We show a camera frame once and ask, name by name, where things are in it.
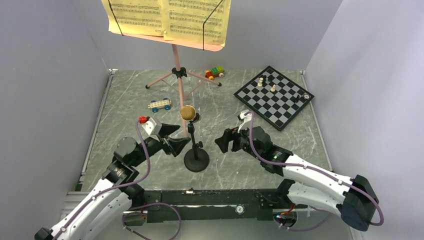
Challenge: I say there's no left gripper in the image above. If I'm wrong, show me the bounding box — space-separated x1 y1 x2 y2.
131 123 191 167

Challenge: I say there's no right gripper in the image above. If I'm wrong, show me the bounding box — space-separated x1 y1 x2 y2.
215 121 264 161

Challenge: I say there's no gold microphone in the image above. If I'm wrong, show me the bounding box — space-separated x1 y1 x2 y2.
180 105 201 123

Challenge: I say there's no black microphone stand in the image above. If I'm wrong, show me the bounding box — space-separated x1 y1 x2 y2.
183 113 210 173

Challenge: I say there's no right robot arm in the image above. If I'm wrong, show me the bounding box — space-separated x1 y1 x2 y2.
214 126 384 232

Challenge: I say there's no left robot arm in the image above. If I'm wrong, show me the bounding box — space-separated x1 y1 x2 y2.
34 118 191 240

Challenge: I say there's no beige blue toy car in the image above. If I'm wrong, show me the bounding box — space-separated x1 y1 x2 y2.
147 98 172 113

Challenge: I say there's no pink music stand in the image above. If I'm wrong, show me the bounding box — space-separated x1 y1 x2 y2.
109 31 225 138

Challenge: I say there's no black white chessboard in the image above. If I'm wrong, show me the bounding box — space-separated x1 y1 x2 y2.
233 66 315 131

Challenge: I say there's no white chess piece left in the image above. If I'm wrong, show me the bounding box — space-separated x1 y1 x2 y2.
257 77 264 87

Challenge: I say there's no red green toy train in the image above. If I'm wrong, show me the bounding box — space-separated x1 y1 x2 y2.
204 66 225 80

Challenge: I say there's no black chess piece rear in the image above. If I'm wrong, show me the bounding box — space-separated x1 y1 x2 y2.
267 75 275 83

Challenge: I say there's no black chess piece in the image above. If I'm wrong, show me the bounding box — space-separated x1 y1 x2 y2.
293 94 301 103
267 75 275 83

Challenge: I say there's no black chess piece right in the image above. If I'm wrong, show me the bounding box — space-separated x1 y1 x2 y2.
293 94 301 103

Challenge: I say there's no round chess token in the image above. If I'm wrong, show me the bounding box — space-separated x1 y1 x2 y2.
302 93 311 100

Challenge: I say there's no yellow sheet music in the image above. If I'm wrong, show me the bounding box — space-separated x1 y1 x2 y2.
102 0 232 47

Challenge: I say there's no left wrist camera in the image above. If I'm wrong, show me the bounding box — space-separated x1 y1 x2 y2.
138 116 162 137

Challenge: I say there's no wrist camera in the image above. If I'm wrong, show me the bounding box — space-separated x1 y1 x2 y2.
237 110 254 133
138 116 162 137

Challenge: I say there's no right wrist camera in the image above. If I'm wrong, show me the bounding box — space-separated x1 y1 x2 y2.
237 110 254 133

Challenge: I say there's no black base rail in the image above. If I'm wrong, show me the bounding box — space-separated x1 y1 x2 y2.
127 188 306 226

